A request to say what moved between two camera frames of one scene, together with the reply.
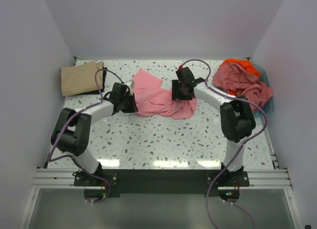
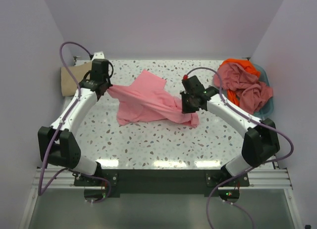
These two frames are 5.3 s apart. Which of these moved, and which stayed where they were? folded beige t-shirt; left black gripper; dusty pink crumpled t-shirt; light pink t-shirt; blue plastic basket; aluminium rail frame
Moved: left black gripper; light pink t-shirt
Stayed: dusty pink crumpled t-shirt; aluminium rail frame; blue plastic basket; folded beige t-shirt
